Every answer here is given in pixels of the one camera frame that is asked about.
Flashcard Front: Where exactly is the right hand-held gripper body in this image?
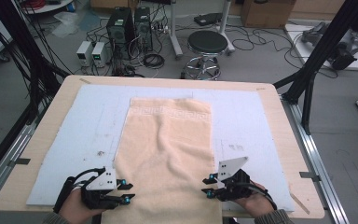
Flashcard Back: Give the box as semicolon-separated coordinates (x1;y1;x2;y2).
213;156;254;203

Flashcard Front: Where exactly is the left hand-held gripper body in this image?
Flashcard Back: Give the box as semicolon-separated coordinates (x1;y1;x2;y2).
79;167;124;210

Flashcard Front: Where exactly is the beige towel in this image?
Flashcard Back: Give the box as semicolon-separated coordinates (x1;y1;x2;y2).
101;96;224;224

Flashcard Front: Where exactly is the person's right hand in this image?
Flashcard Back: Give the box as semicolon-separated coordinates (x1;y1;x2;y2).
229;181;276;218

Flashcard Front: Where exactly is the person's left hand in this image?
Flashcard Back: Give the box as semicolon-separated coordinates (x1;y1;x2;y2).
58;188;106;224

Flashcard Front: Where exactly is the thin wooden stick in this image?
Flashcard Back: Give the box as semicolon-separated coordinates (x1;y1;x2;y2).
288;190;310;216

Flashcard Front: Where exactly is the white grid mat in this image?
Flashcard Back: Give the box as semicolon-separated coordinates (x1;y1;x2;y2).
26;83;296;213

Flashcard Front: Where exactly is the white power supply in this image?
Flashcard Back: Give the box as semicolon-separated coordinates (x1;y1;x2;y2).
91;41;108;68
76;40;93;67

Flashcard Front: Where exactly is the black round stool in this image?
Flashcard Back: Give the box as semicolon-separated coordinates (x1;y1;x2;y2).
185;30;229;81

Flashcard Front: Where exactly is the white stand leg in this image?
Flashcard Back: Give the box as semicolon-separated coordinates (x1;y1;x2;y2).
217;0;236;55
169;0;185;60

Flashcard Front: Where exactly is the white floor board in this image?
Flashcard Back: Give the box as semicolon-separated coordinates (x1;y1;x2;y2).
283;22;358;72

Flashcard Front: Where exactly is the black computer tower green label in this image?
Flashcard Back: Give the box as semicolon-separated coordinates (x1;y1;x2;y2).
105;7;136;60

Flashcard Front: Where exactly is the black flat device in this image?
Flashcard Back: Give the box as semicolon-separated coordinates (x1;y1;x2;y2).
194;12;224;26

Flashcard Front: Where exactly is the cardboard box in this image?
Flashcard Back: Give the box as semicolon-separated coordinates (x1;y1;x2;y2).
241;0;296;29

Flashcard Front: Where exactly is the grey machine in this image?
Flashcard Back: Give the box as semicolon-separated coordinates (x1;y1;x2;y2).
301;21;358;71

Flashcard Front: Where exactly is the white round table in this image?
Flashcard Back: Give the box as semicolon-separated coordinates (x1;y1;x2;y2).
18;0;76;15

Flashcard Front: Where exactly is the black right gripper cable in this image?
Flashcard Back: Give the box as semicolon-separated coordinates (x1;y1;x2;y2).
243;181;278;211

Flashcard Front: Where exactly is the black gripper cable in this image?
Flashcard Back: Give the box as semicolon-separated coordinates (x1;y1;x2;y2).
52;167;106;214
243;181;278;211

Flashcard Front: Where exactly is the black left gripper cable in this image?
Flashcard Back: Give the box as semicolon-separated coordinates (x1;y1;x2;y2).
52;167;106;214

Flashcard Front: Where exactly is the aluminium rail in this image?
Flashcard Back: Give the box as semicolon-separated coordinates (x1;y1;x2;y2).
281;94;351;224
0;124;36;206

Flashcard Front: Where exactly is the coiled black cable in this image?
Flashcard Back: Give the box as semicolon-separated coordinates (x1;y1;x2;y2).
143;53;166;69

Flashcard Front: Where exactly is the black frame post with cables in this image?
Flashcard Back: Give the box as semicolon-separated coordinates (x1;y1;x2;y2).
0;0;69;125

